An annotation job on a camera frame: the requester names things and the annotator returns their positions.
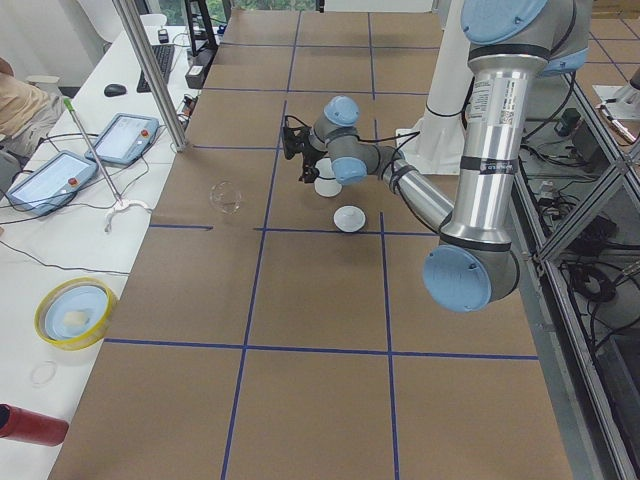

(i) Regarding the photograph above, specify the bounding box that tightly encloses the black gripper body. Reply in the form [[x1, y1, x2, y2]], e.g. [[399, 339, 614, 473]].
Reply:
[[302, 147, 321, 173]]

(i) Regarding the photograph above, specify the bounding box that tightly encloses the white cup lid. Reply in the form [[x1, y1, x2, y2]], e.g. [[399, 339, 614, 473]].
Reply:
[[333, 205, 366, 233]]

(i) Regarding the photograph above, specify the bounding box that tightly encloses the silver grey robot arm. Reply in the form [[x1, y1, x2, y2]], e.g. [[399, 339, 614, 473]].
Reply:
[[283, 1, 593, 313]]

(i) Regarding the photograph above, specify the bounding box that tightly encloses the black box on desk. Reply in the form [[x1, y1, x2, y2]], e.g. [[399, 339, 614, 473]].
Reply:
[[185, 48, 217, 90]]

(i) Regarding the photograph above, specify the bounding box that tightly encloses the black keyboard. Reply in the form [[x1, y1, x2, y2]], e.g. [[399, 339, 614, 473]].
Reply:
[[136, 43, 177, 95]]

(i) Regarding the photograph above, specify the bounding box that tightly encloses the far blue teach pendant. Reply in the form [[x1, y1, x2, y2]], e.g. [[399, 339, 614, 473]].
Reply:
[[92, 113, 160, 167]]

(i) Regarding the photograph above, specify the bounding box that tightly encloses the blue teach pendant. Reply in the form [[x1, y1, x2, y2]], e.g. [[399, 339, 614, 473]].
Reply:
[[6, 150, 98, 215], [92, 113, 160, 167]]

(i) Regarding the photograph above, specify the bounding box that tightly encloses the black computer mouse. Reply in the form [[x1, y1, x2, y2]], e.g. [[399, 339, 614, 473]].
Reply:
[[103, 83, 127, 98]]

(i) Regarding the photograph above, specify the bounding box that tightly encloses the near blue teach pendant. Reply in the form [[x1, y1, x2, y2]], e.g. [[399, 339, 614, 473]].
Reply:
[[6, 150, 98, 215]]

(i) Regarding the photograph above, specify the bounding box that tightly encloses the yellow rimmed bowl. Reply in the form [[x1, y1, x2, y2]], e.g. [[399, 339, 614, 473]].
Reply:
[[34, 277, 118, 351]]

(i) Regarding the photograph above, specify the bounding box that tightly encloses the seated person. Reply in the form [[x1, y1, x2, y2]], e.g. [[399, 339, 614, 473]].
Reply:
[[1, 59, 65, 167]]

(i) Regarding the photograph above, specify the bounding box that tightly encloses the red cylinder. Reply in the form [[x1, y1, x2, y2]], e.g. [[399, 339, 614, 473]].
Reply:
[[1, 404, 69, 446]]

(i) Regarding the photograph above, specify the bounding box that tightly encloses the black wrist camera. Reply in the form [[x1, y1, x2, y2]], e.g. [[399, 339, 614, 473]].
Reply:
[[281, 114, 311, 160]]

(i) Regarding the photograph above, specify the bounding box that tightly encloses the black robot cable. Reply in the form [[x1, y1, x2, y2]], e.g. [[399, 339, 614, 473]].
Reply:
[[282, 114, 476, 194]]

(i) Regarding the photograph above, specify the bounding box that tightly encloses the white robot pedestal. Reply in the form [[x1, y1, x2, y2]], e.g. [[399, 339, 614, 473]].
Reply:
[[396, 0, 473, 175]]

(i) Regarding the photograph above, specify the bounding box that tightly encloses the aluminium frame post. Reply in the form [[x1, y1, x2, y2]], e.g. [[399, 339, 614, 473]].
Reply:
[[112, 0, 187, 152]]

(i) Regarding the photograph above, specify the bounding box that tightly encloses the grabber stick green handle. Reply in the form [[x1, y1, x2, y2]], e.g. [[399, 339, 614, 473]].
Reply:
[[63, 98, 152, 233]]

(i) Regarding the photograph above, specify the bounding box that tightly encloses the clear ring on desk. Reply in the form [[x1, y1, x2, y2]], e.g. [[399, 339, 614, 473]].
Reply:
[[30, 360, 58, 387]]

